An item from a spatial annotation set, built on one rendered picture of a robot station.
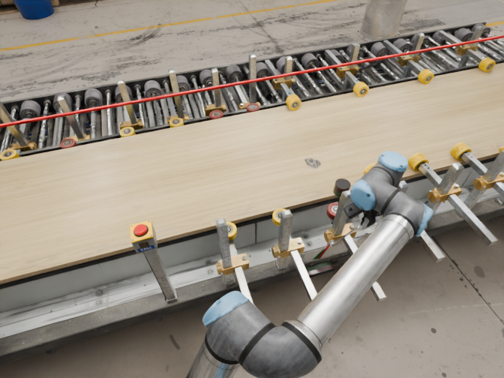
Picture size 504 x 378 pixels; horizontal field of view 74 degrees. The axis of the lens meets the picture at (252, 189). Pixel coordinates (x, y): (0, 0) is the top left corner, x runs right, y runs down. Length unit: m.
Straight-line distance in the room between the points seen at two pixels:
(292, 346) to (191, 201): 0.97
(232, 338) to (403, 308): 1.76
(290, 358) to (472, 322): 1.92
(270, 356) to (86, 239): 1.05
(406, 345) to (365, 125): 1.32
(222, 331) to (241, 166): 1.04
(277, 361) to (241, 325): 0.11
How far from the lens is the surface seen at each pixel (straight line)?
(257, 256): 1.73
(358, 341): 2.29
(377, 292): 1.46
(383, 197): 1.06
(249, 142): 1.86
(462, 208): 1.71
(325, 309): 0.85
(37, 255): 1.67
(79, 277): 1.73
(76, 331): 1.67
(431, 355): 2.42
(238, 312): 0.83
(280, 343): 0.80
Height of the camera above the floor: 2.12
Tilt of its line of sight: 49 degrees down
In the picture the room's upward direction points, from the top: 1 degrees counter-clockwise
